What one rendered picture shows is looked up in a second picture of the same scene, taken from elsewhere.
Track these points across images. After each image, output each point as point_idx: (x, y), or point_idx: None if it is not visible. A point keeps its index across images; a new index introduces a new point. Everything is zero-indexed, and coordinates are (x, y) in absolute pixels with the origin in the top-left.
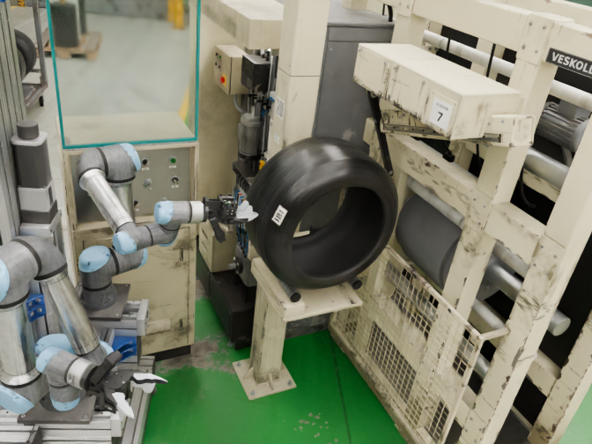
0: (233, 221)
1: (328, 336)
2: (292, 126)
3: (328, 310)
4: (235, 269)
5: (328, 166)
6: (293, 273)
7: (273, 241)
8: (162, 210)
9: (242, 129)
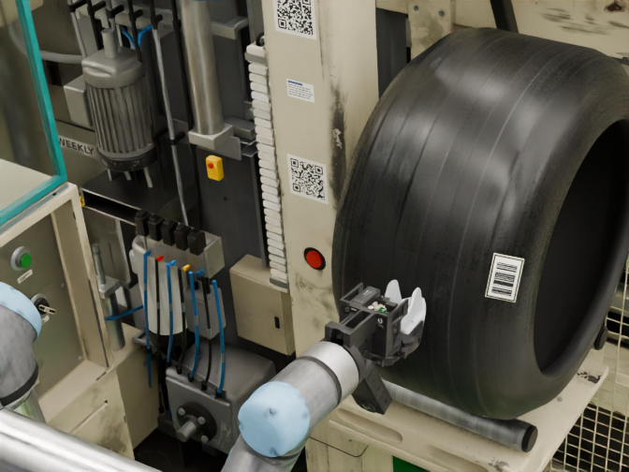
0: (406, 347)
1: (406, 462)
2: (344, 44)
3: (570, 425)
4: (197, 434)
5: (553, 108)
6: (534, 390)
7: (498, 345)
8: (286, 420)
9: (102, 98)
